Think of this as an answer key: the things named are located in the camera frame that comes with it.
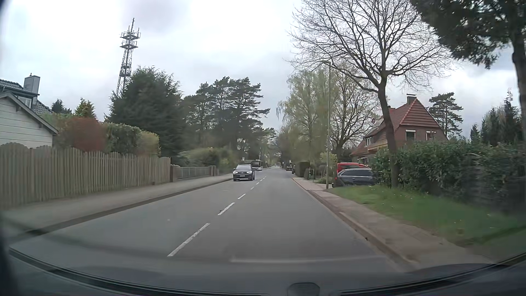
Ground willow tree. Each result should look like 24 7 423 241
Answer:
276 68 342 167

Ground grey paved pavement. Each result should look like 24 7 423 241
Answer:
0 174 233 239
292 177 494 270

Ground grey asphalt road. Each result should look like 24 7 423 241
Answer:
10 166 405 274

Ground red parked car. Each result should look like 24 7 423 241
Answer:
336 162 370 175

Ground car's own bonnet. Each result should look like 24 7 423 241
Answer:
8 247 526 296

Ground red and green hedge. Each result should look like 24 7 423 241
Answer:
41 113 162 157

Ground large dark conifer tree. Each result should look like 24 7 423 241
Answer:
105 66 187 159

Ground road markings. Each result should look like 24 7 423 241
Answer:
167 176 267 258

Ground grass verge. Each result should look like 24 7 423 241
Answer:
329 185 526 257

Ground pale grey house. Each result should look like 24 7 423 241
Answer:
0 74 58 148

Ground dark parked car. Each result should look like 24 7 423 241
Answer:
332 168 375 188

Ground group of conifer trees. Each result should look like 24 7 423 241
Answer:
470 90 524 145

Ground wooden picket fence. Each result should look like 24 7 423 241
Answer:
0 142 172 209

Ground tall bare tree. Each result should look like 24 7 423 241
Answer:
288 0 454 189

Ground red brick house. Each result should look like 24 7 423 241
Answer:
350 94 448 164

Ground pine tree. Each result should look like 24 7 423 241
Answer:
427 92 464 138

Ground dark oncoming car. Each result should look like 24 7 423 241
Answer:
233 164 256 182

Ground lamp post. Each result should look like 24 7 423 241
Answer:
321 60 333 190

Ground lattice radio mast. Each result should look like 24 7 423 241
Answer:
115 18 141 98

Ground group of pine trees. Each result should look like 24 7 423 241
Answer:
183 76 277 165

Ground low grey fence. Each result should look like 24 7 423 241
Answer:
170 164 219 183

